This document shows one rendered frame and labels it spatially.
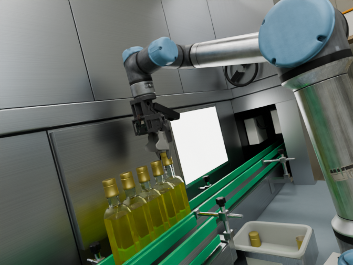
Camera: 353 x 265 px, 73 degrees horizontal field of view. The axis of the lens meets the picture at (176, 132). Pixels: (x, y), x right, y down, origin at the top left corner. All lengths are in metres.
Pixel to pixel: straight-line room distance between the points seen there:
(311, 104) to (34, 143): 0.66
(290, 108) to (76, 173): 1.16
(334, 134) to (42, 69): 0.73
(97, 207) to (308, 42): 0.66
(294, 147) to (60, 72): 1.23
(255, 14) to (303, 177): 0.97
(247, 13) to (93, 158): 1.21
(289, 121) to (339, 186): 1.03
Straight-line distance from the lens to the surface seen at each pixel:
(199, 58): 0.75
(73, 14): 0.95
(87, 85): 0.86
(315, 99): 0.46
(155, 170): 0.75
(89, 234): 0.78
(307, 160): 1.53
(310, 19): 0.45
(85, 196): 0.76
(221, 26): 1.67
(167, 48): 0.70
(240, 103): 1.58
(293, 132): 1.50
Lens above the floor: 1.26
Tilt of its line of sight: 2 degrees down
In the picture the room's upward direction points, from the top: 14 degrees counter-clockwise
